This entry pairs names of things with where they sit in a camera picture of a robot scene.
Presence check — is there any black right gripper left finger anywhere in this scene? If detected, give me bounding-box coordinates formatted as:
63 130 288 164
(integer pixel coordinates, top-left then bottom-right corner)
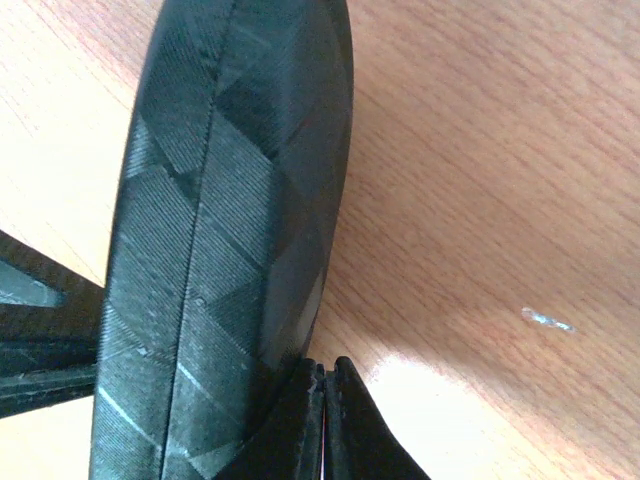
217 359 325 480

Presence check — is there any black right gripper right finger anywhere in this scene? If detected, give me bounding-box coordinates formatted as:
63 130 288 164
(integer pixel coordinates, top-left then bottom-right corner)
324 356 429 480

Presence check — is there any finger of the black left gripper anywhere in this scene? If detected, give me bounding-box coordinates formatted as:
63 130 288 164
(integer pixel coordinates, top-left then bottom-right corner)
1 232 104 418

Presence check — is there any black glasses case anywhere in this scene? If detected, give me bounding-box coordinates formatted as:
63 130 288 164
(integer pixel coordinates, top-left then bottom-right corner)
89 1 354 479

